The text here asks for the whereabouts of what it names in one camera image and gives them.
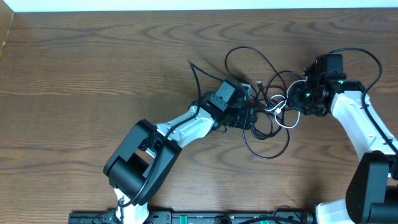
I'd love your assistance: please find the black usb cable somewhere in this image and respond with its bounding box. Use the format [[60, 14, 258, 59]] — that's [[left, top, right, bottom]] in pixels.
[[224, 46, 304, 160]]

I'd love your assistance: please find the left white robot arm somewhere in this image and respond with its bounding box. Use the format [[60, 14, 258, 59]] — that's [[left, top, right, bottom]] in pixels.
[[103, 79, 254, 223]]

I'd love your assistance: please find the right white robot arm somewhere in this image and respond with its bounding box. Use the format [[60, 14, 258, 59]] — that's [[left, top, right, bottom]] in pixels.
[[288, 54, 397, 223]]

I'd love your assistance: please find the white usb cable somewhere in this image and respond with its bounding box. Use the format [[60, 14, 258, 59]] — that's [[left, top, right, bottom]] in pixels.
[[264, 80, 307, 129]]

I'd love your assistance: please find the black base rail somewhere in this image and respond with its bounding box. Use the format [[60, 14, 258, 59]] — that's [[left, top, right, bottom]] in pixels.
[[68, 205, 317, 224]]

